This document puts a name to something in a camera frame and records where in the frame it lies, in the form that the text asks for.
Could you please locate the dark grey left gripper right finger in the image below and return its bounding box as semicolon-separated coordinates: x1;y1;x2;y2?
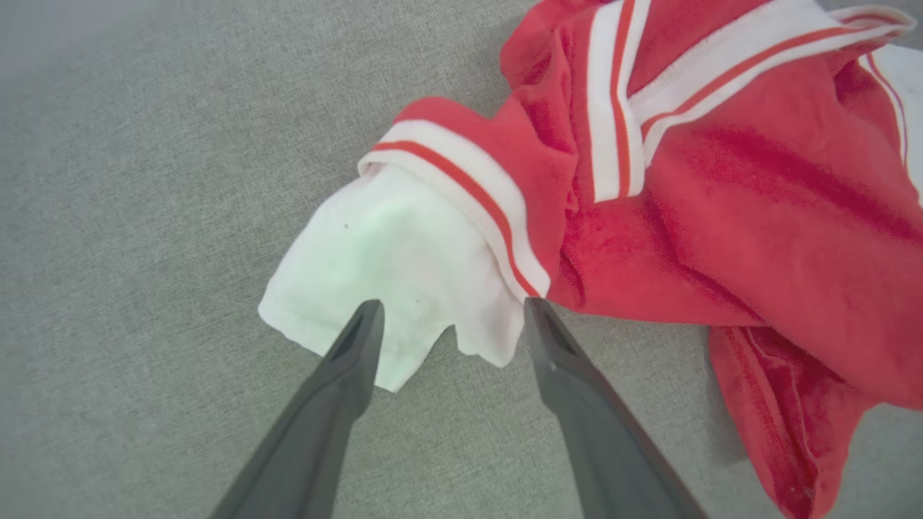
524;297;711;519

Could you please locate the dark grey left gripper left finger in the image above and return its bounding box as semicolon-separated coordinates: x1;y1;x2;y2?
209;299;386;519

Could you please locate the grey fabric sofa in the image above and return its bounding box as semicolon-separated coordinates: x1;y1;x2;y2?
0;0;923;519

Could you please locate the red white jersey shirt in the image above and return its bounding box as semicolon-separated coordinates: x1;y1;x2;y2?
257;0;923;519

